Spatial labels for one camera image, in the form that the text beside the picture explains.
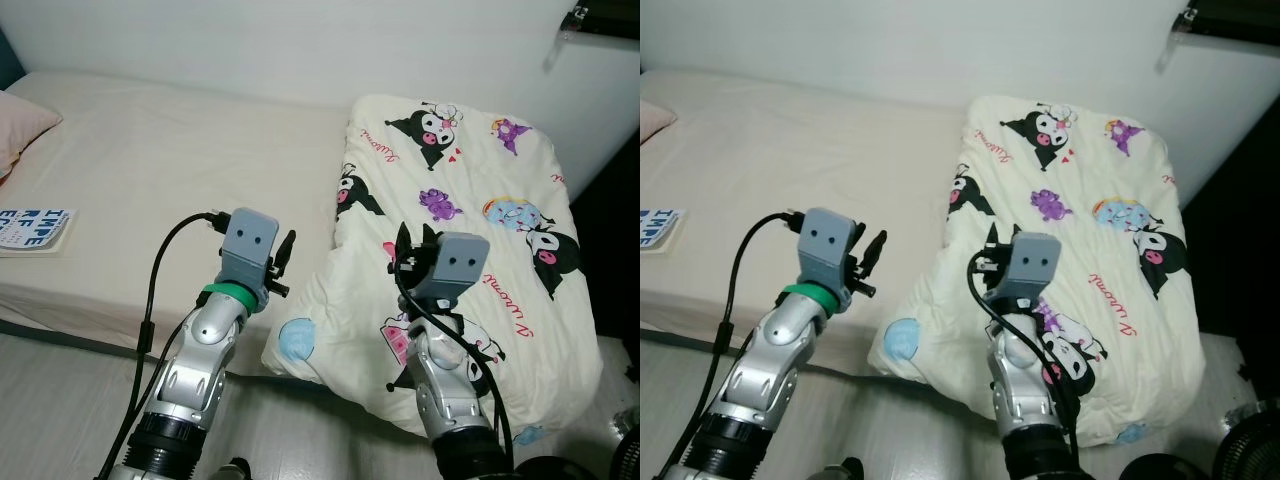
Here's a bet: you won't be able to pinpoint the black floor fan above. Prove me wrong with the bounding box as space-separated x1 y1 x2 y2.
1213 403 1280 480
608 420 641 480

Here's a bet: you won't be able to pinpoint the white book blue letters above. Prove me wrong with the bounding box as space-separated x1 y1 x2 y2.
640 207 686 253
0 207 78 258

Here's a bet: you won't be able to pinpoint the cream cartoon print quilt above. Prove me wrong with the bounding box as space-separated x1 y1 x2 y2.
868 95 1201 448
262 95 604 446

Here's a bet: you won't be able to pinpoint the blue padded headboard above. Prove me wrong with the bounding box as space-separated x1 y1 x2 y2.
0 25 26 93

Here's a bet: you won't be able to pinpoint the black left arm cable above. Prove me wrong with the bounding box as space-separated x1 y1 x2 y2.
95 212 233 480
665 212 809 480

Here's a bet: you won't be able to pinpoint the cream bed mattress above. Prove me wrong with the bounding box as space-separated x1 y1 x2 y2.
640 68 1191 346
0 68 576 376

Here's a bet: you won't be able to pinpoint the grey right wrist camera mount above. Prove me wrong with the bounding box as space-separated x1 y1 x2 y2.
432 233 491 311
1008 232 1061 306

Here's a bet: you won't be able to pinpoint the black window frame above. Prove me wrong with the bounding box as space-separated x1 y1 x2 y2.
560 0 641 41
1175 0 1280 41

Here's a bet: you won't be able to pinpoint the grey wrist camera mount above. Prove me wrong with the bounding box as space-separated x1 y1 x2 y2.
1008 232 1061 306
222 208 281 291
432 233 491 311
800 207 863 291

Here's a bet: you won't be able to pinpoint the robot right leg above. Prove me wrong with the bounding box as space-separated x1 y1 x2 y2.
515 455 603 480
1120 453 1189 480

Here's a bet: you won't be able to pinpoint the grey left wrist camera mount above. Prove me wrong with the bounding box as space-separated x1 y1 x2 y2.
222 208 281 291
800 207 863 291

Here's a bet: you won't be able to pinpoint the pink dotted pillow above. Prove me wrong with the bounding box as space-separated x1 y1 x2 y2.
640 100 677 143
0 90 63 186

